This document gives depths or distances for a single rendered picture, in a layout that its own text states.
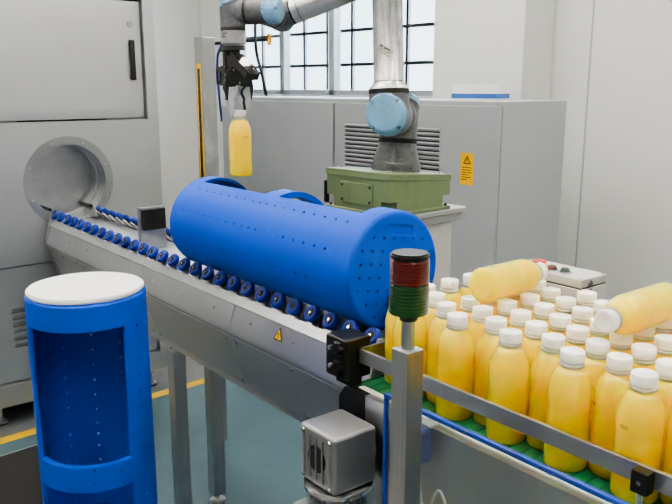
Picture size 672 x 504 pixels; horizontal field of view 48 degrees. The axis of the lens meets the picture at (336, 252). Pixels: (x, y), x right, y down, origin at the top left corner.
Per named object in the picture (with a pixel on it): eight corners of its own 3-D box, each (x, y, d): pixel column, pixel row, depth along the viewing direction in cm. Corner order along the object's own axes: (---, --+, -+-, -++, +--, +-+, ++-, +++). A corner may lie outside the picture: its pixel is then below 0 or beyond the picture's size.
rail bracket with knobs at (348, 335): (356, 369, 168) (357, 324, 166) (378, 378, 163) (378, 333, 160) (321, 379, 162) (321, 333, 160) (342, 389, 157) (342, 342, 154)
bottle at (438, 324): (468, 400, 151) (471, 311, 147) (443, 409, 147) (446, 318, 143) (442, 389, 157) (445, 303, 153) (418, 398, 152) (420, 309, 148)
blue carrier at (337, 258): (242, 263, 254) (250, 178, 250) (429, 326, 187) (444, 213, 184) (165, 263, 236) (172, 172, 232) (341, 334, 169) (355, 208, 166)
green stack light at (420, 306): (409, 304, 126) (409, 275, 125) (437, 313, 121) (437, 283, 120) (380, 311, 122) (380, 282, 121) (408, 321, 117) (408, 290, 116)
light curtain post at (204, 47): (221, 434, 335) (207, 37, 299) (228, 439, 331) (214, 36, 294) (209, 438, 332) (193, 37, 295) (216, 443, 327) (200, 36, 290)
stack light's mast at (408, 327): (408, 339, 127) (410, 246, 123) (435, 349, 122) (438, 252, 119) (380, 347, 123) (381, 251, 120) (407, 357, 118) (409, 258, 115)
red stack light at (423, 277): (409, 275, 125) (410, 252, 124) (437, 283, 120) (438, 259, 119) (380, 281, 121) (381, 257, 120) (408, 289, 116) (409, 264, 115)
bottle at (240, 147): (225, 175, 236) (223, 114, 232) (245, 173, 240) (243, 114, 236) (236, 177, 230) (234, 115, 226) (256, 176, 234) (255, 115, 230)
